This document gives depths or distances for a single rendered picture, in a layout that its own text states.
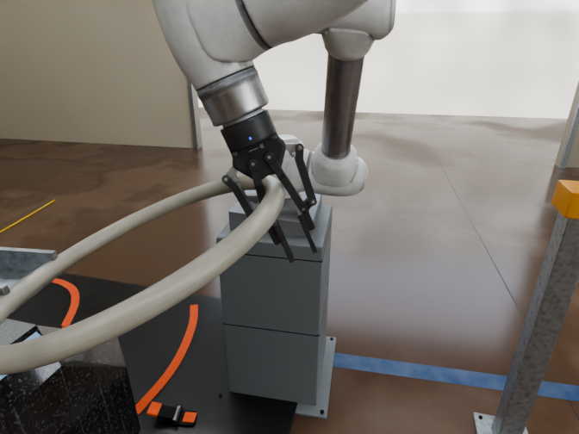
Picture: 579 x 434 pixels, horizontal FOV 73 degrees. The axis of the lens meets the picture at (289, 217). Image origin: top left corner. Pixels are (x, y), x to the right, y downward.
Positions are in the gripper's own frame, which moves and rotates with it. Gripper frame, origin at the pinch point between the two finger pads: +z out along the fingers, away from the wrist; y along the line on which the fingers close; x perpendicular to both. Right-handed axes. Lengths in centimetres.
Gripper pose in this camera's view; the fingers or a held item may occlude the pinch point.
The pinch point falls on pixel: (295, 237)
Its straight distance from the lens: 63.6
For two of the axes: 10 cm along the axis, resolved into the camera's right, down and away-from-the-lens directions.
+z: 3.8, 8.6, 3.3
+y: -9.2, 3.9, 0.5
